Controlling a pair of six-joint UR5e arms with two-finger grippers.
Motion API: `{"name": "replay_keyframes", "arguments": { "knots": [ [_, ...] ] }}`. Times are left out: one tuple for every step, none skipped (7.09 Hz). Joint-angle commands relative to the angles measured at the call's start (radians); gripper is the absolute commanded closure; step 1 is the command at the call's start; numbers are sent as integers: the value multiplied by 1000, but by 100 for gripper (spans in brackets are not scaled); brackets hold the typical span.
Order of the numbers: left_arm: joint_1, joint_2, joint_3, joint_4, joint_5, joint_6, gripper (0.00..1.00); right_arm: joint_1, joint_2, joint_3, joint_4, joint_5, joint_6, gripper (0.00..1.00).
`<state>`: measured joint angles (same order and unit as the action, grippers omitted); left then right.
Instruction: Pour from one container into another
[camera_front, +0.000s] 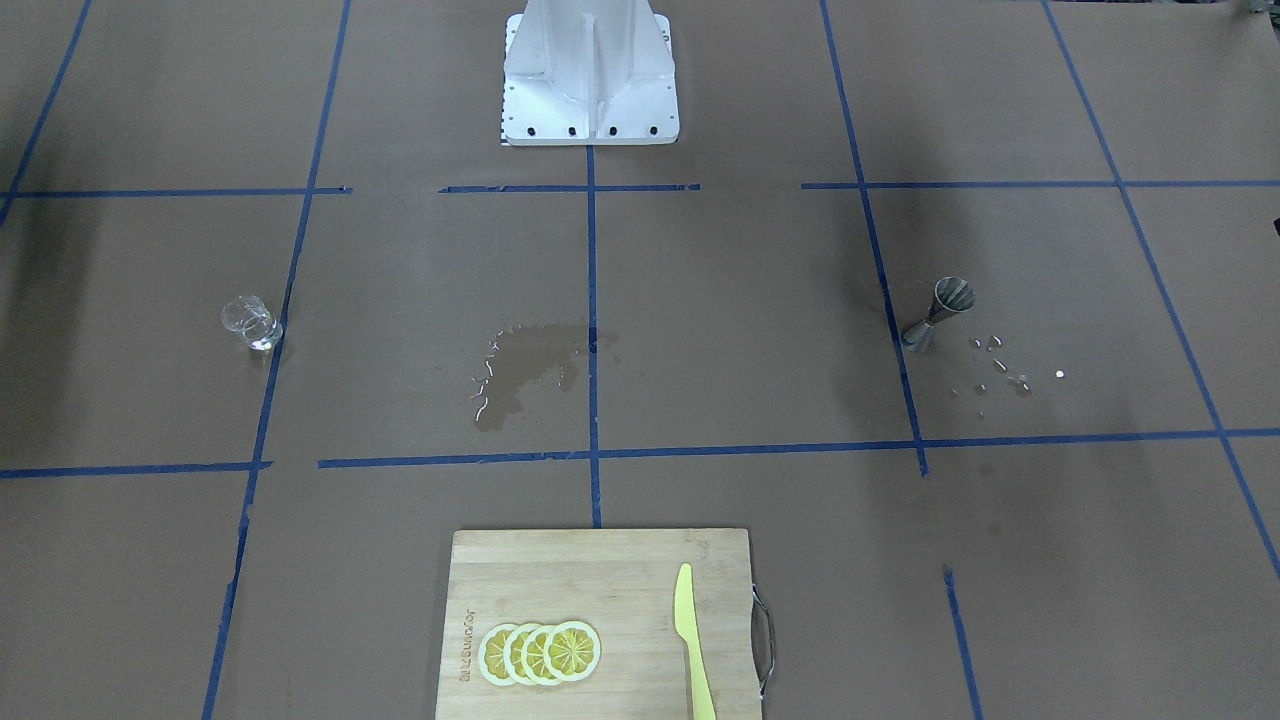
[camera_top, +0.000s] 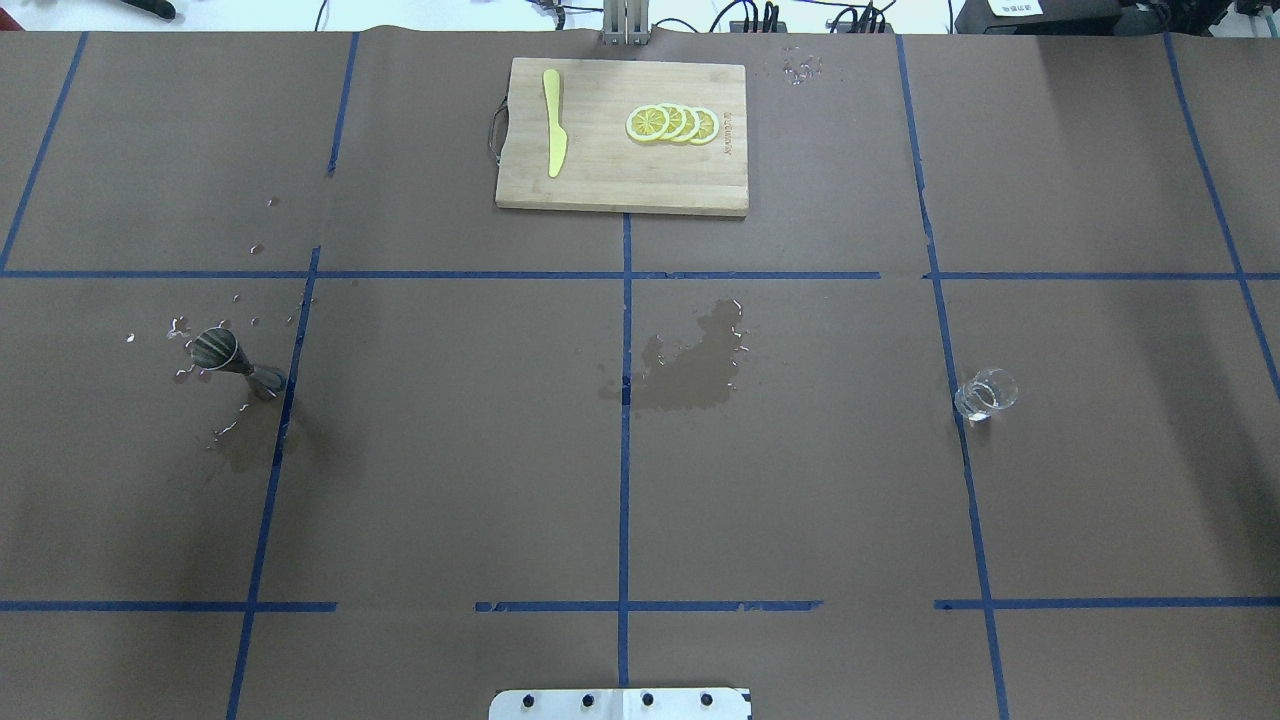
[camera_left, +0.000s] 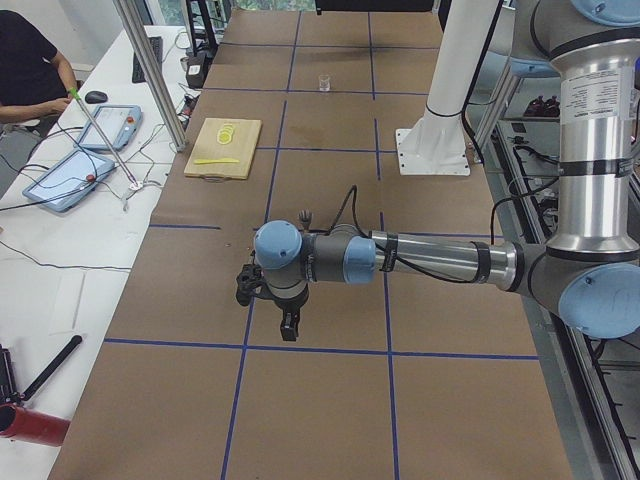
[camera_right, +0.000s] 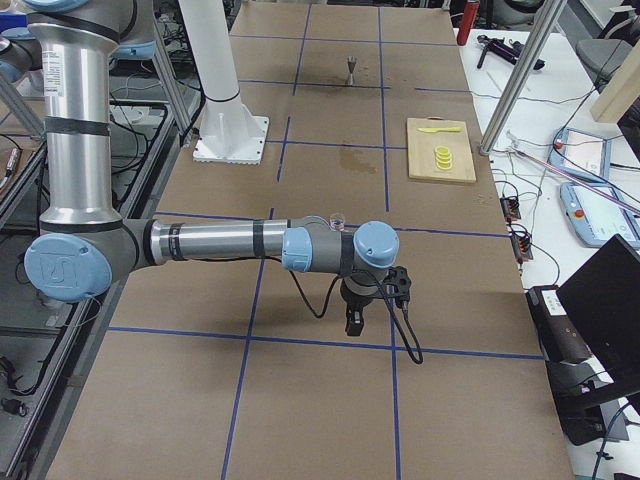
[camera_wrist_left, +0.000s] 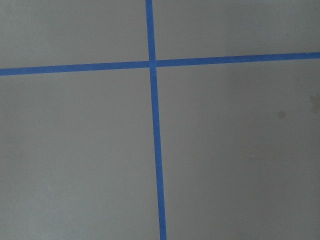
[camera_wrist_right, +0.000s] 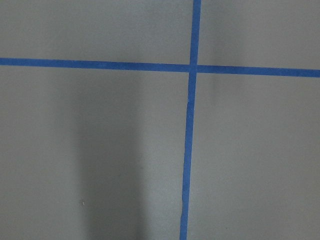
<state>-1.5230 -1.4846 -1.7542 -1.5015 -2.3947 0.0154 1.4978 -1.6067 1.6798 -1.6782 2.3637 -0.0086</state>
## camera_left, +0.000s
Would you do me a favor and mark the steel measuring jigger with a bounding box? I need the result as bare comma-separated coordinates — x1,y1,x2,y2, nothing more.
298,209,313,232

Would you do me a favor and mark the aluminium frame post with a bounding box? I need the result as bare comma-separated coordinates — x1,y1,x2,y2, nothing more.
113,0,186,152

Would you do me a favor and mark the wooden cutting board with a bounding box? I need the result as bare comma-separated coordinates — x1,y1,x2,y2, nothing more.
184,118,262,180

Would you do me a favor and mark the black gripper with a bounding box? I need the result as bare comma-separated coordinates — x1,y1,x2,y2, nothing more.
267,280,309,342

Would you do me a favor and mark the red cylinder tube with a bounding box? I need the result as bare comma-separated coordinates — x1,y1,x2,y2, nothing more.
1,403,70,447

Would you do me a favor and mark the clear glass cup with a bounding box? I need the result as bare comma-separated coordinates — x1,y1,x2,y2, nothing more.
318,74,331,93

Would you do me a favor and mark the blue teach pendant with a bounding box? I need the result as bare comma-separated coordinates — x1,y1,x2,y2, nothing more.
78,104,142,152
22,149,115,213

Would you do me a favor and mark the black keyboard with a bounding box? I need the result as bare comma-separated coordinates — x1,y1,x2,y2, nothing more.
131,35,165,84

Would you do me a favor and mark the seated person black shirt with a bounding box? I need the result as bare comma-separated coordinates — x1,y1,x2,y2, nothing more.
1,10,77,124

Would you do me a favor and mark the black handle bar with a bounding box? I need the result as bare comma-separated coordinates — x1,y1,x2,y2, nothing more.
20,335,83,402

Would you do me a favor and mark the yellow plastic knife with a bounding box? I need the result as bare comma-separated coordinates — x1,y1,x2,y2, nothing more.
193,157,240,165

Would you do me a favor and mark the metal rod green handle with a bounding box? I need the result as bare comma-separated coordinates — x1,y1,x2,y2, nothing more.
68,87,140,190

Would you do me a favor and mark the far blue teach pendant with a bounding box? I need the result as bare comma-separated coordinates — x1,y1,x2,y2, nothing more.
78,104,142,152

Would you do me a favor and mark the near blue teach pendant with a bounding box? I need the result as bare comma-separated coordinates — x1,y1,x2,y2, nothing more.
22,149,115,213

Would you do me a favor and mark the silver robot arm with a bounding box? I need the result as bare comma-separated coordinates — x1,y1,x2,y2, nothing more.
236,1,639,341

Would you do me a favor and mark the black computer mouse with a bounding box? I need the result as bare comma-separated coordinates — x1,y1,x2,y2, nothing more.
84,90,108,104

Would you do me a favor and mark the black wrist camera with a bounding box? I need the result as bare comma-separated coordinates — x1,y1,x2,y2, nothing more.
236,263,269,307

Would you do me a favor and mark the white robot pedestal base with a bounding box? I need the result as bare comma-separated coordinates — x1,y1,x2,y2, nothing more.
396,0,502,176

